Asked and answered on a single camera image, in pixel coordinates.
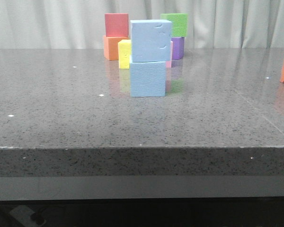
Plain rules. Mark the orange foam cube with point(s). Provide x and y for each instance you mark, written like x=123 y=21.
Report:
x=111 y=47

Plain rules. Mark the smooth light blue foam cube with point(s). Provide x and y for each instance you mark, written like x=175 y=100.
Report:
x=147 y=79

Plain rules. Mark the red stacked foam cube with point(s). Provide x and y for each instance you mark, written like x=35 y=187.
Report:
x=117 y=24

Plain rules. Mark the pink foam cube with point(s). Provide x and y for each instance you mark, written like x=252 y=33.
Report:
x=169 y=62

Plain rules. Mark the yellow foam cube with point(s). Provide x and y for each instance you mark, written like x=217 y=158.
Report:
x=124 y=52

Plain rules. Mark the textured light blue foam cube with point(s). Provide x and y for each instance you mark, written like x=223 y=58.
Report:
x=150 y=40

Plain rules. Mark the white curtain backdrop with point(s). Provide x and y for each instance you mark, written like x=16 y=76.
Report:
x=80 y=23

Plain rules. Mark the purple foam cube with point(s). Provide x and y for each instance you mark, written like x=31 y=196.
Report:
x=178 y=47

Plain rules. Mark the green foam cube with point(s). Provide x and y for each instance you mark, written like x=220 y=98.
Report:
x=179 y=23

